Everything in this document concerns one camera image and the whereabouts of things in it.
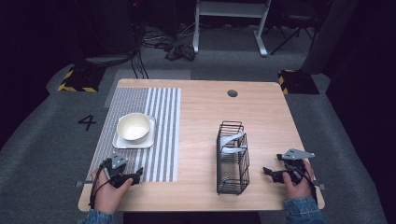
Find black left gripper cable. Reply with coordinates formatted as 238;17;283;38
89;158;112;210

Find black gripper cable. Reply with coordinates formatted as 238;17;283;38
89;158;112;210
284;162;319;204

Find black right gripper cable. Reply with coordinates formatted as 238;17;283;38
284;162;319;204

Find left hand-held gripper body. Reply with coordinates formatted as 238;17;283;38
99;152;135;189

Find black floor cables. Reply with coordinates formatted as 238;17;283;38
129;27;200;80

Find white metal desk frame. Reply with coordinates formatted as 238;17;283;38
191;0;273;58

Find dark shoes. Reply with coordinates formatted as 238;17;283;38
163;42;197;63

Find white spoon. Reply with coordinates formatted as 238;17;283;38
220;146;248;156
219;130;247;147

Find cream ceramic bowl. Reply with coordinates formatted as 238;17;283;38
116;112;151;145

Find black folding stand legs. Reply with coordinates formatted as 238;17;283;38
268;17;320;57

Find person's left hand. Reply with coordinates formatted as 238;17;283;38
92;167;134;216

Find dark round stand base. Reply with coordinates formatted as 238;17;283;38
83;53;135;68

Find grey curtain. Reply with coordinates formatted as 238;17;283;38
300;0;361;75

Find grey striped placemat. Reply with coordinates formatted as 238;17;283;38
86;87;182;183

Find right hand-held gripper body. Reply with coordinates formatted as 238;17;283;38
276;147;316;185

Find black wire rack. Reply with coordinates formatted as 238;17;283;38
216;119;251;196

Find black yellow striped stand base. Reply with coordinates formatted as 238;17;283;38
277;68;320;96
57;65;106;93

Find white square plate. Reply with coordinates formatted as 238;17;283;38
111;115;157;150

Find person's right hand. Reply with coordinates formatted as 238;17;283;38
281;159;316;201

